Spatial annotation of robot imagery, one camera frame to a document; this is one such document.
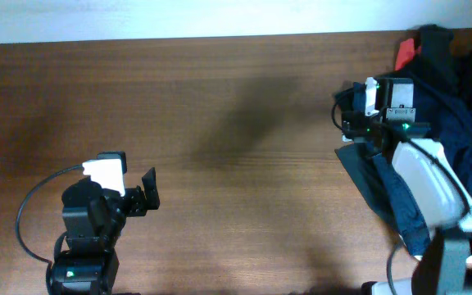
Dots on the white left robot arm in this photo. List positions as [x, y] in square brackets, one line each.
[95, 211]

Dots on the dark green garment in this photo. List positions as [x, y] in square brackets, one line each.
[381, 187]

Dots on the red cloth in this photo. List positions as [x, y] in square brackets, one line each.
[406, 53]

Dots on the navy blue shorts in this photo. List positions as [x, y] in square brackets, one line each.
[451, 123]

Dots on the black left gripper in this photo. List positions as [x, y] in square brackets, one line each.
[138, 206]

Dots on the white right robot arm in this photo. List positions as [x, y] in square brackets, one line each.
[446, 206]

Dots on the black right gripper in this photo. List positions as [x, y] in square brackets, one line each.
[356, 117]

